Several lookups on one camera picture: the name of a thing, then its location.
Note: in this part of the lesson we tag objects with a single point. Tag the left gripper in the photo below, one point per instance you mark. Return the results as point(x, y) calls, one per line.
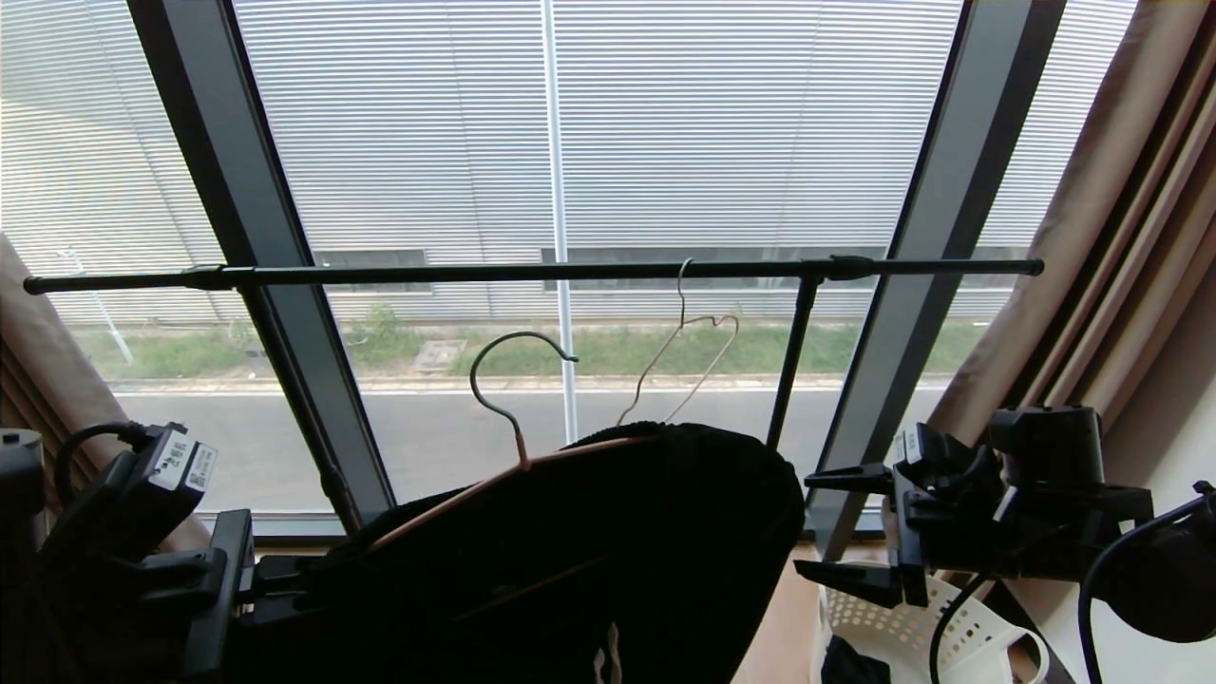
point(209, 608)

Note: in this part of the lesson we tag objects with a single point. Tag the window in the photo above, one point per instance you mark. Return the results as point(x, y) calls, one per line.
point(665, 123)

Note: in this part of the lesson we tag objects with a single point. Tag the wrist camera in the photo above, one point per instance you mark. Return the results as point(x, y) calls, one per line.
point(133, 494)
point(950, 461)

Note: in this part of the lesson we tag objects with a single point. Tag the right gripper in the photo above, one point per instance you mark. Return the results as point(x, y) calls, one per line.
point(959, 541)

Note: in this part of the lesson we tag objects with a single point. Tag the white laundry basket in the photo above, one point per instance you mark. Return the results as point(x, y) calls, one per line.
point(912, 627)

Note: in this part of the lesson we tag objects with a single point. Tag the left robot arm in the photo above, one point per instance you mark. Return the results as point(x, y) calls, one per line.
point(19, 494)

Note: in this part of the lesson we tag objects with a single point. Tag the black shorts with white stripes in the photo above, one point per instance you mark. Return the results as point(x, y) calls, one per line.
point(589, 551)

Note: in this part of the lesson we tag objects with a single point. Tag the heap of clothes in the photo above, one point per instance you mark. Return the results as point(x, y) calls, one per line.
point(850, 665)

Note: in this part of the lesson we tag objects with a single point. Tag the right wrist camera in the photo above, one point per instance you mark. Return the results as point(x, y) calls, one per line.
point(950, 461)

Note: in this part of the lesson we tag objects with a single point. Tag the pink clothes hanger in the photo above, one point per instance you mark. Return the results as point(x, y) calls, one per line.
point(521, 456)
point(681, 304)

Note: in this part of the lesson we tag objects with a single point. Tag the black clothes rack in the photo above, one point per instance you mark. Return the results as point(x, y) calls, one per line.
point(475, 274)

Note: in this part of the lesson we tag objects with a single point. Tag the brown curtain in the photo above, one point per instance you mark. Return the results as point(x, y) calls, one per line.
point(47, 380)
point(1092, 218)

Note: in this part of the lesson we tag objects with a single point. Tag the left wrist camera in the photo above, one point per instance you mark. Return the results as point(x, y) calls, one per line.
point(133, 494)

